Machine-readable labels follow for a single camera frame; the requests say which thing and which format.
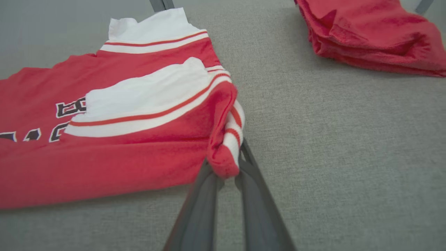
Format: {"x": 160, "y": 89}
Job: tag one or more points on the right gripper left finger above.
{"x": 198, "y": 219}

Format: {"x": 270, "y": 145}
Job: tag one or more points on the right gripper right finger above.
{"x": 261, "y": 216}

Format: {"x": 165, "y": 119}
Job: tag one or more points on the red basketball jersey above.
{"x": 104, "y": 160}

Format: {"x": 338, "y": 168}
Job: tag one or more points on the red shorts with white stripes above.
{"x": 376, "y": 35}

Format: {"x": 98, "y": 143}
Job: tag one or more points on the grey partition post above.
{"x": 162, "y": 5}
{"x": 424, "y": 5}

